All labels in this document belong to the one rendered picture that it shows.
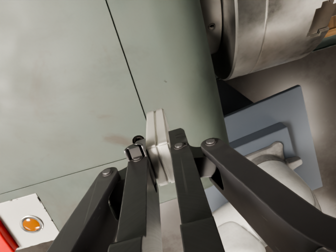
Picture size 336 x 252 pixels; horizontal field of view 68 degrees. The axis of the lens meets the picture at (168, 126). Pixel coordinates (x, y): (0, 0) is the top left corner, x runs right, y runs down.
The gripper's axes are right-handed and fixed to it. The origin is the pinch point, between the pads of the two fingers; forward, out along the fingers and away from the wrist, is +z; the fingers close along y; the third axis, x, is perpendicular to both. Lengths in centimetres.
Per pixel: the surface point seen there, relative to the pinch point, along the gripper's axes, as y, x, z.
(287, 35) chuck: 17.5, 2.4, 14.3
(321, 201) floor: 95, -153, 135
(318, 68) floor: 97, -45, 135
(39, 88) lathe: -11.2, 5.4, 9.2
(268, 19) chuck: 14.8, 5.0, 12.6
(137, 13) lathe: 0.8, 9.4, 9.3
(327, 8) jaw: 22.4, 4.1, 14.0
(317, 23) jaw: 21.7, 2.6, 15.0
